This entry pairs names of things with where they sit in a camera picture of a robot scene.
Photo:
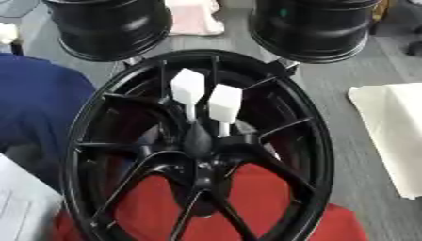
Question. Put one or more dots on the black spoked wheel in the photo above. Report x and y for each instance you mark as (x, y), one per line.
(204, 175)

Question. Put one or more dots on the white paper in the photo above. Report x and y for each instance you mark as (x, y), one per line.
(22, 204)

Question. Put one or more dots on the white sheet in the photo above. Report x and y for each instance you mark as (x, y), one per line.
(393, 131)

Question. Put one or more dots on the person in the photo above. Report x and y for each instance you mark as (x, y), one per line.
(38, 103)

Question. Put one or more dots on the pink cloth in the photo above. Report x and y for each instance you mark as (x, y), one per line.
(195, 17)

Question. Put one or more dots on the white pin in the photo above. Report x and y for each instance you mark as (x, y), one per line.
(188, 85)
(225, 103)

